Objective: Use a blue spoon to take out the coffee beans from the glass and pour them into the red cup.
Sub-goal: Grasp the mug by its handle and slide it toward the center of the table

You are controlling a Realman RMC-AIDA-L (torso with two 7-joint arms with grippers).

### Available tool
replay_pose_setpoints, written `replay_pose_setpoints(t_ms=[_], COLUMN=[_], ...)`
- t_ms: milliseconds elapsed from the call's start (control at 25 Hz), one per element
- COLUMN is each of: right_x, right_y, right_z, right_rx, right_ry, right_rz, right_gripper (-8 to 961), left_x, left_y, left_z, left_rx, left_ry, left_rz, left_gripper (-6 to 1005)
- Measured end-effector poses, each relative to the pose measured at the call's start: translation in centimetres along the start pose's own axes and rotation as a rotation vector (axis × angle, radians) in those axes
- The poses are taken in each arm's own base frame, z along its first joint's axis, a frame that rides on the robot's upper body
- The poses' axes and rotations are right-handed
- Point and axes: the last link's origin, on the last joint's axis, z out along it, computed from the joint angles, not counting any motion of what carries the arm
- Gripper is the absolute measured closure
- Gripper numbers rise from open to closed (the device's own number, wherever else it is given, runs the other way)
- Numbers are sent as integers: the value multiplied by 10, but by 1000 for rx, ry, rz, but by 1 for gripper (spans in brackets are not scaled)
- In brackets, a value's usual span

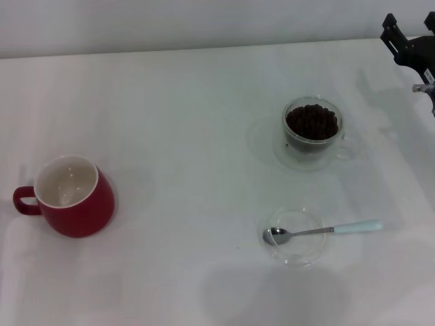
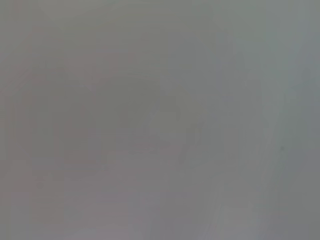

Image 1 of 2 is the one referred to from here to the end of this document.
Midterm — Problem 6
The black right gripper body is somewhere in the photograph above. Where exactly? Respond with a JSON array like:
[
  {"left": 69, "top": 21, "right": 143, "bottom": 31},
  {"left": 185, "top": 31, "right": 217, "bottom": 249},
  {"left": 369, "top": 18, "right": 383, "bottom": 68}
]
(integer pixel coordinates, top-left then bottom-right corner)
[{"left": 395, "top": 33, "right": 435, "bottom": 83}]

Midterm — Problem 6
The blue-handled metal spoon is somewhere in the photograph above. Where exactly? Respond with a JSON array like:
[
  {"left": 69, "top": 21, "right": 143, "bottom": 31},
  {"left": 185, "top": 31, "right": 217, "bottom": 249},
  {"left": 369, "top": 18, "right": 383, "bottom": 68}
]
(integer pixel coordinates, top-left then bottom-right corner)
[{"left": 262, "top": 219, "right": 384, "bottom": 246}]

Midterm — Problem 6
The red ceramic mug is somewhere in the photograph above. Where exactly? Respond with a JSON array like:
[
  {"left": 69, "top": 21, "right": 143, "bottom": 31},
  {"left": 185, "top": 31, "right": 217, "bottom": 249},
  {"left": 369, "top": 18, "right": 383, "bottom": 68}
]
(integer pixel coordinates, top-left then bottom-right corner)
[{"left": 12, "top": 154, "right": 116, "bottom": 238}]

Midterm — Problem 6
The coffee bean heap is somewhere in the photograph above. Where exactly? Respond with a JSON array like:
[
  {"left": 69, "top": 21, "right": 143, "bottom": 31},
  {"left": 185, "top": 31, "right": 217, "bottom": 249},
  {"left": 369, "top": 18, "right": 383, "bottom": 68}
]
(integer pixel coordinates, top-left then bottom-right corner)
[{"left": 285, "top": 104, "right": 339, "bottom": 141}]

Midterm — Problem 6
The clear glass dish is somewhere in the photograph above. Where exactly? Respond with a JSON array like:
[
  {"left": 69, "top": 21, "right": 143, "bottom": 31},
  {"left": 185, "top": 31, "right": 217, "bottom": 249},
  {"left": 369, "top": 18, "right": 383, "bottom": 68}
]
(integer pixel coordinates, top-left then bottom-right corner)
[{"left": 260, "top": 206, "right": 328, "bottom": 269}]

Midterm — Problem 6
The double-wall glass cup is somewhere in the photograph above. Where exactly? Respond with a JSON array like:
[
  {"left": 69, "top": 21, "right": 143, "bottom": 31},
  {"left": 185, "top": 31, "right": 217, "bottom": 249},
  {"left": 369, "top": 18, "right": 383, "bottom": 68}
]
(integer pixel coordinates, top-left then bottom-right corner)
[{"left": 271, "top": 96, "right": 358, "bottom": 172}]

